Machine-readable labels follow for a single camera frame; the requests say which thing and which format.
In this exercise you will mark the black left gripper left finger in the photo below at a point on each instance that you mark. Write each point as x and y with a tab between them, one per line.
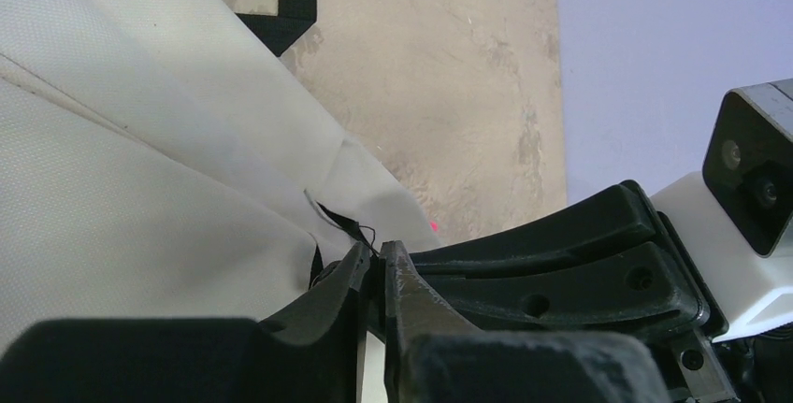
312	350

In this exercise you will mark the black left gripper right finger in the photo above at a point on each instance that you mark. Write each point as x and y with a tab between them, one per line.
433	354

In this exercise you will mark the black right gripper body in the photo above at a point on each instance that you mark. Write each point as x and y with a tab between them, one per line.
611	262

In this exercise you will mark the beige canvas backpack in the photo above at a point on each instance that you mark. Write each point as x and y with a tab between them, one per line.
158	161

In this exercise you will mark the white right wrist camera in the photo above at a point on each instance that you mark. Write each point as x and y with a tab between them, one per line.
734	216

